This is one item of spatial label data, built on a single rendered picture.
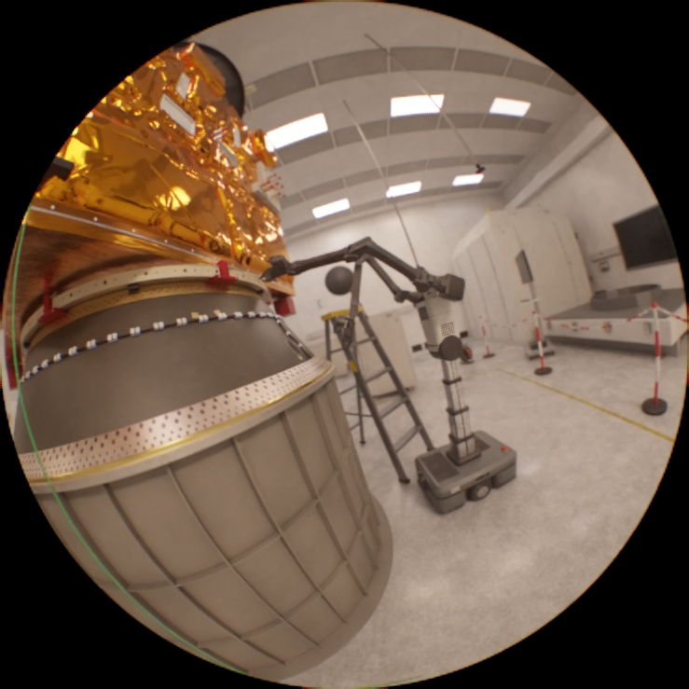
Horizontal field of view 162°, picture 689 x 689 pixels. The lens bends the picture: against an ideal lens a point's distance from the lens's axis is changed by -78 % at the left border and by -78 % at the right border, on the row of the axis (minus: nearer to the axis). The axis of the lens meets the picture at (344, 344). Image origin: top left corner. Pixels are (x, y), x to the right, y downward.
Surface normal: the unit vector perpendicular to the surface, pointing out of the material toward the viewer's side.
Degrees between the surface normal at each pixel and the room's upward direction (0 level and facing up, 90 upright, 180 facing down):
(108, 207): 127
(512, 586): 0
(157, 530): 90
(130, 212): 131
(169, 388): 62
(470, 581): 0
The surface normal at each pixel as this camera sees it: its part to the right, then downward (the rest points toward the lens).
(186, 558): 0.57, -0.13
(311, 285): -0.13, 0.07
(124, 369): 0.42, -0.58
